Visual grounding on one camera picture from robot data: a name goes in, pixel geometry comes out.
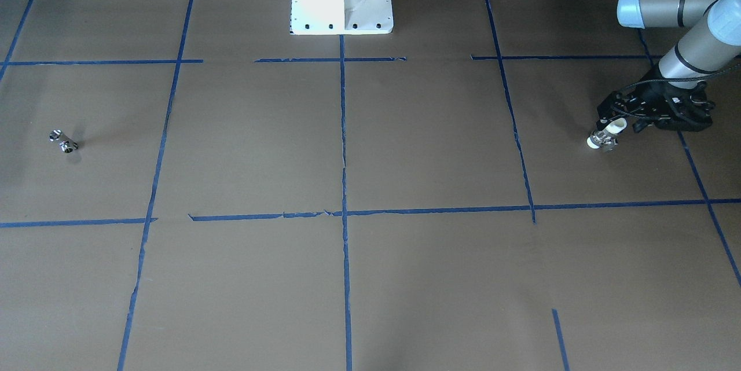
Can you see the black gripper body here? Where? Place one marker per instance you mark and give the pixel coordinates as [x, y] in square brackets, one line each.
[653, 92]

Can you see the chrome valve with white pipe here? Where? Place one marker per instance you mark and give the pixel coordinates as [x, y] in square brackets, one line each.
[606, 138]

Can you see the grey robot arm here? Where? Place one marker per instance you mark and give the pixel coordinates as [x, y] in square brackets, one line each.
[710, 43]

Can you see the small chrome valve fitting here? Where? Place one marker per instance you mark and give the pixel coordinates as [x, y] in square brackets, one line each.
[64, 142]

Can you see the brown paper table cover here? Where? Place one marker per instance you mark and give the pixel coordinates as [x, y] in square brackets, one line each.
[247, 199]

